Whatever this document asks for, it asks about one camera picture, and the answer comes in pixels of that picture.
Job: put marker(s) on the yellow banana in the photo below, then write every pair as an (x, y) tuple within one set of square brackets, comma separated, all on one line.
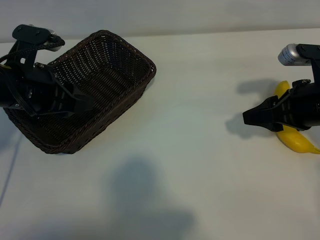
[(295, 141)]

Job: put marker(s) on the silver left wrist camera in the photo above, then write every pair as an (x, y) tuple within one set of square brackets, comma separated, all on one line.
[(53, 46)]

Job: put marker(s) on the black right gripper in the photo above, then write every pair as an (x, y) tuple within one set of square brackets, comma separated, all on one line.
[(305, 107)]

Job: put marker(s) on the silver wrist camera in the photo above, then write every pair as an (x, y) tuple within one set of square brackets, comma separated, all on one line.
[(290, 56), (53, 46)]

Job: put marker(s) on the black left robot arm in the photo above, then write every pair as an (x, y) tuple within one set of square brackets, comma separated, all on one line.
[(3, 87)]

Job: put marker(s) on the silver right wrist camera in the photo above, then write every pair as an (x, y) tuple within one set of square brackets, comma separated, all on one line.
[(290, 56)]

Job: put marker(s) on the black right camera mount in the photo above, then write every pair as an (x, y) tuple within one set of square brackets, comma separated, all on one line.
[(312, 52)]

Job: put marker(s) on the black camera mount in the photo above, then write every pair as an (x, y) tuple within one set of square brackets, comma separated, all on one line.
[(312, 52), (30, 33)]

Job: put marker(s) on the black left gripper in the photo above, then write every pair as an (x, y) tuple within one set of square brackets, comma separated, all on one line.
[(40, 95)]

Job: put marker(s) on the dark brown wicker basket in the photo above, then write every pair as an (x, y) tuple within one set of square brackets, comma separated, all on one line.
[(112, 75)]

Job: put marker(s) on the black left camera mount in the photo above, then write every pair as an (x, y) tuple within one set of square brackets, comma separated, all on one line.
[(30, 33)]

